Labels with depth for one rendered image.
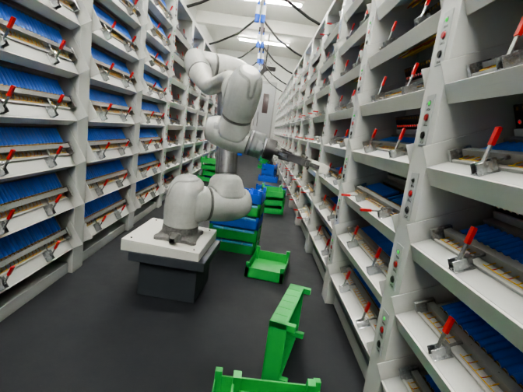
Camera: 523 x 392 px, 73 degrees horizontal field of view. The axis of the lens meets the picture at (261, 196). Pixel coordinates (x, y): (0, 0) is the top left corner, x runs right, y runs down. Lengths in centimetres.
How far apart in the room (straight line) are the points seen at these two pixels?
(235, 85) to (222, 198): 61
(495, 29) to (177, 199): 117
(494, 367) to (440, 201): 37
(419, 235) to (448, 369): 30
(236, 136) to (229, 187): 45
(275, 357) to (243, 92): 80
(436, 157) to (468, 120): 11
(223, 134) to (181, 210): 46
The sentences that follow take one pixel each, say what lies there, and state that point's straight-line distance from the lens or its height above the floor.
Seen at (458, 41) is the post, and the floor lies 100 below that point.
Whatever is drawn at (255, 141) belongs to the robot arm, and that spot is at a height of 71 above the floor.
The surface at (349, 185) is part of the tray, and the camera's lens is 160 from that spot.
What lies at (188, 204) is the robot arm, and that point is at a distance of 150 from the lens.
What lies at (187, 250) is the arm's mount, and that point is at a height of 24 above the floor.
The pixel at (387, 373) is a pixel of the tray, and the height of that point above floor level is 17.
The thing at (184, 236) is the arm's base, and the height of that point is 27.
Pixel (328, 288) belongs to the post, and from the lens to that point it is 173.
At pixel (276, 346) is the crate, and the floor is 12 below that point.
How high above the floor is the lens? 75
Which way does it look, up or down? 10 degrees down
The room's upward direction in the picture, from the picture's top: 8 degrees clockwise
